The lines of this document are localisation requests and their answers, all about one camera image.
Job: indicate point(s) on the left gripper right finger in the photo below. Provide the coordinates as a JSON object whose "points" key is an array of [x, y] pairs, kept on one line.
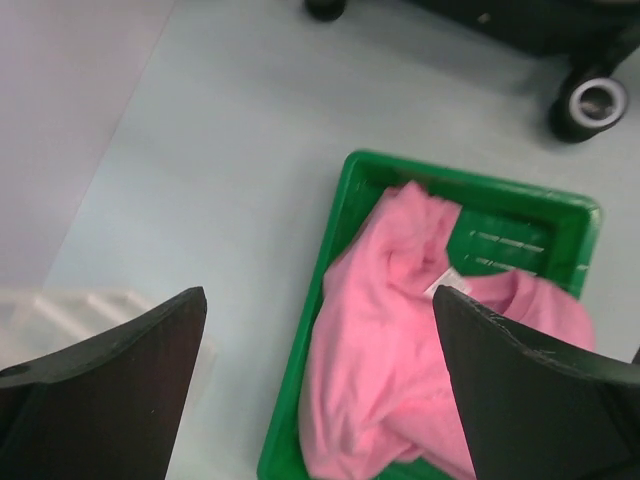
{"points": [[533, 406]]}

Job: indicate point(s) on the white stacked drawer organizer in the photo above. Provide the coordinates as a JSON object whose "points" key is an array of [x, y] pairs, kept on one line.
{"points": [[37, 322]]}

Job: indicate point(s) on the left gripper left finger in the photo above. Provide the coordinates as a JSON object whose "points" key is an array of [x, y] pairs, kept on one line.
{"points": [[108, 407]]}

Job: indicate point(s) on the space astronaut hardshell suitcase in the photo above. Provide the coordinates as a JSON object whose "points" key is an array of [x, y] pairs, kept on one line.
{"points": [[574, 47]]}

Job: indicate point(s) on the green plastic tray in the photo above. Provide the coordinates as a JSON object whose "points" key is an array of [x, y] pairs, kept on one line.
{"points": [[502, 226]]}

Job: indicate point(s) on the pink cloth garment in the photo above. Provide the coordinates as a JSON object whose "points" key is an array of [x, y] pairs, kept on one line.
{"points": [[376, 388]]}

